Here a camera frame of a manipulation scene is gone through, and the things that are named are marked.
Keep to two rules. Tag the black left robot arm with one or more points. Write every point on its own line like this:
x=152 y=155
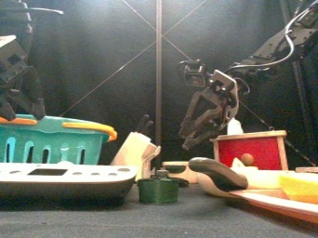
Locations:
x=17 y=18

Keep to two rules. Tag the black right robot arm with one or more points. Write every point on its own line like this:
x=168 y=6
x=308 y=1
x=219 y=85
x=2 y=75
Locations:
x=281 y=43

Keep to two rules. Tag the white bottle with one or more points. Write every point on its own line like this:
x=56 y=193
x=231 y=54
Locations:
x=235 y=127

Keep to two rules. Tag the red wooden box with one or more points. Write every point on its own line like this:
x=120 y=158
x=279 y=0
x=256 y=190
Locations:
x=253 y=148

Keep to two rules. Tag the small cream cup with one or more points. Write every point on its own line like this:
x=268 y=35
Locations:
x=180 y=170

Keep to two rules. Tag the grey computer mouse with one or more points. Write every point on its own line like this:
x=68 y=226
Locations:
x=221 y=173

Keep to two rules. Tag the cream white block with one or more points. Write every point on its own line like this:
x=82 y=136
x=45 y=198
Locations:
x=261 y=178

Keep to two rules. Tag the small green bottle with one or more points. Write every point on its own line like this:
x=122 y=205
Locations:
x=158 y=189

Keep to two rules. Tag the white and black toy scale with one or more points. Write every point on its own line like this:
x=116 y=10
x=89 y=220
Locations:
x=62 y=181

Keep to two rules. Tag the light wooden board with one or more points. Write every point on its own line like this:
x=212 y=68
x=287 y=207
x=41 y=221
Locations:
x=308 y=169

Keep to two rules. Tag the yellow sponge block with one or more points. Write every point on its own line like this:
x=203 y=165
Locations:
x=300 y=187

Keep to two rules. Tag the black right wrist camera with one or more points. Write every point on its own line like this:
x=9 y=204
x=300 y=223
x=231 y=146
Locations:
x=194 y=74

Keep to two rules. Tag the vertical metal frame pole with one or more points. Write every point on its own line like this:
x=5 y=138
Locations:
x=160 y=77

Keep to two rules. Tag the dark slanted frame pole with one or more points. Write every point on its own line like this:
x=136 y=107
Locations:
x=300 y=93

